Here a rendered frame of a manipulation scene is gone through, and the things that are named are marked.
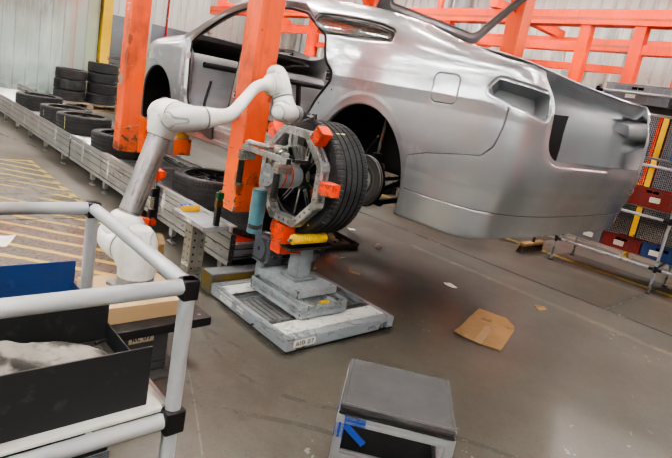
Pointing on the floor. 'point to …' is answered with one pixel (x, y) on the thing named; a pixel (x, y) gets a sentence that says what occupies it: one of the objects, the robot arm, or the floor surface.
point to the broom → (530, 246)
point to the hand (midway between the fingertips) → (313, 116)
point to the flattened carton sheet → (487, 329)
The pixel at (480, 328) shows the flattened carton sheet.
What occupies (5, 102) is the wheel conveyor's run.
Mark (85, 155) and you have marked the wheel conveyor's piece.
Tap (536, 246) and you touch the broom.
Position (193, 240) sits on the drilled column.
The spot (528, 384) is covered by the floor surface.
